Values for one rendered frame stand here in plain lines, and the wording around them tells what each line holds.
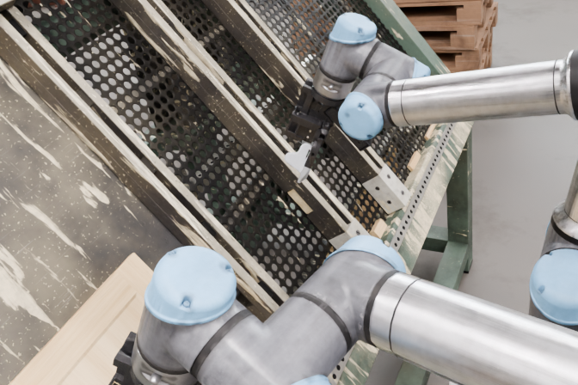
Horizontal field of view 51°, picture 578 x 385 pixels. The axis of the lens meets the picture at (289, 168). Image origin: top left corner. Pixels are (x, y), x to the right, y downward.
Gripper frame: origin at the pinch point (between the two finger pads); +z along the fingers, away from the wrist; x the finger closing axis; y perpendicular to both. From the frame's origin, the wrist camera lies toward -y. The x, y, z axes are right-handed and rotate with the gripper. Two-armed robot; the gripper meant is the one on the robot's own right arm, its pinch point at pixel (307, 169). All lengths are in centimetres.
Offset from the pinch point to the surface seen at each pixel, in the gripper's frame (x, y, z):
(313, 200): -15.0, -4.6, 20.3
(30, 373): 54, 29, 20
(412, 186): -50, -32, 29
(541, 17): -412, -133, 79
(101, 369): 47, 20, 23
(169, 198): 14.3, 24.0, 9.8
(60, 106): 12, 51, 1
